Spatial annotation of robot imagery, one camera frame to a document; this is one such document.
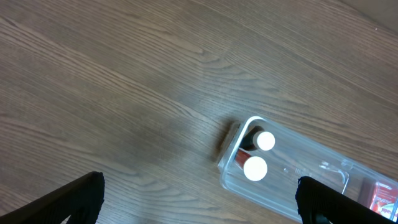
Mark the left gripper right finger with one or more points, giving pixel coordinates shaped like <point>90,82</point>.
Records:
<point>319,204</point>

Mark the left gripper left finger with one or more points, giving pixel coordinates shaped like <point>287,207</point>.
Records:
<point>79,201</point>

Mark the orange tablet tube white cap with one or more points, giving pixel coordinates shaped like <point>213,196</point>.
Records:
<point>254,167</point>

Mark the dark brown bottle white cap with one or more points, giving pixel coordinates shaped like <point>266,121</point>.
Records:
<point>257,138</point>

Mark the clear plastic container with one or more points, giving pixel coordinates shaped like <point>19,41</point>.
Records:
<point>292,157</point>

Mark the red Panadol box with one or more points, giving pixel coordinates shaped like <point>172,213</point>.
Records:
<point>380,197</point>

